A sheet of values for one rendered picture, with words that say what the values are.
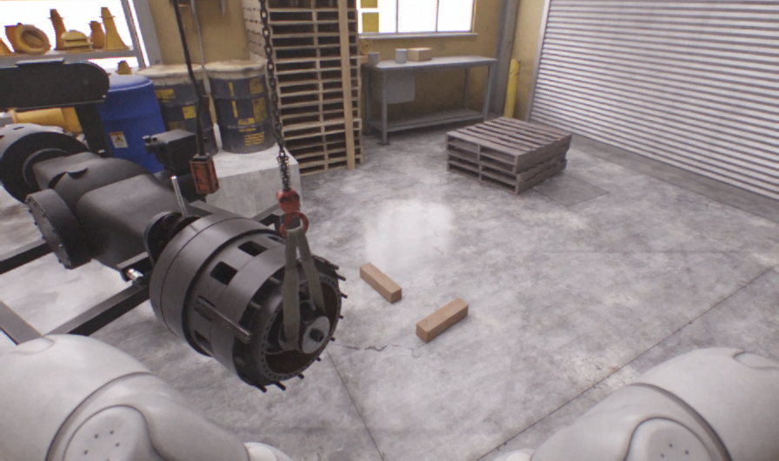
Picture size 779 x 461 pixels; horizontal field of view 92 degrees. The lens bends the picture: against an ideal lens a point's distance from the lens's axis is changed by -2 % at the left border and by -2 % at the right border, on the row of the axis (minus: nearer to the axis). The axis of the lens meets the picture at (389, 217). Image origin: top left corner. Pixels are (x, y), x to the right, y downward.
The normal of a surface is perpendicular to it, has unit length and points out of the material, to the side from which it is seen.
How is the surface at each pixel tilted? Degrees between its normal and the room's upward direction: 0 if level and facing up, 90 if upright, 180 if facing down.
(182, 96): 90
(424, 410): 0
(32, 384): 17
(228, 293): 40
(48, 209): 34
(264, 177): 90
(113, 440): 24
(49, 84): 90
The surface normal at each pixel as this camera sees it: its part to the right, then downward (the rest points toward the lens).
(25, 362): -0.15, -0.81
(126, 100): 0.67, 0.37
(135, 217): 0.38, -0.64
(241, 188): 0.47, 0.44
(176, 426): 0.80, -0.60
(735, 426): 0.02, -0.56
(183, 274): -0.40, -0.33
